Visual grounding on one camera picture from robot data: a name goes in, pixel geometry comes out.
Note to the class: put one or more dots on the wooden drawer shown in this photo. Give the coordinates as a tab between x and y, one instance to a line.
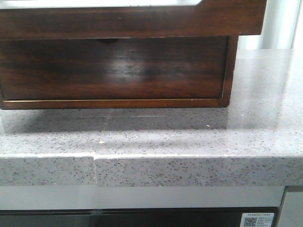
208	18
113	71

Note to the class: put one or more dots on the dark wooden drawer cabinet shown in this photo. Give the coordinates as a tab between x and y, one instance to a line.
229	71

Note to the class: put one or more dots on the dark under-counter appliance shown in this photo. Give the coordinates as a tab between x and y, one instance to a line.
170	217

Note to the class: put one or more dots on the white QR code sticker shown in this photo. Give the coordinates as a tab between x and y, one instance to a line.
257	219

